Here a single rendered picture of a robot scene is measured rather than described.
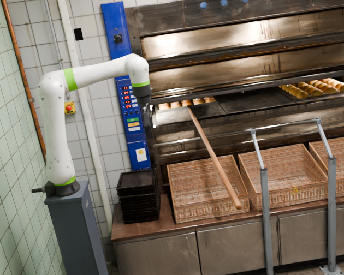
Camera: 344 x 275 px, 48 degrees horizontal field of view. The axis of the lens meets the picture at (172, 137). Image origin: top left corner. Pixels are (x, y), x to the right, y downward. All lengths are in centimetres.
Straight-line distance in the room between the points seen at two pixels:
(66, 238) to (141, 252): 80
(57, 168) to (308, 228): 193
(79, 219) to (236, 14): 183
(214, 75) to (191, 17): 46
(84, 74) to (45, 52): 105
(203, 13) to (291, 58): 78
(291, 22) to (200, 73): 79
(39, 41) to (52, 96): 122
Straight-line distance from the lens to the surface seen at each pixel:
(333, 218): 306
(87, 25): 295
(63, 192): 216
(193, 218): 286
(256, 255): 308
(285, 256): 317
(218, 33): 300
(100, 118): 306
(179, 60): 296
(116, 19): 290
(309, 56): 323
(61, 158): 193
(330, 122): 343
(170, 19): 295
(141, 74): 191
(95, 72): 201
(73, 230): 225
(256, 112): 317
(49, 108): 186
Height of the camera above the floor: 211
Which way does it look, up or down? 19 degrees down
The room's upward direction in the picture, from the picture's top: 8 degrees counter-clockwise
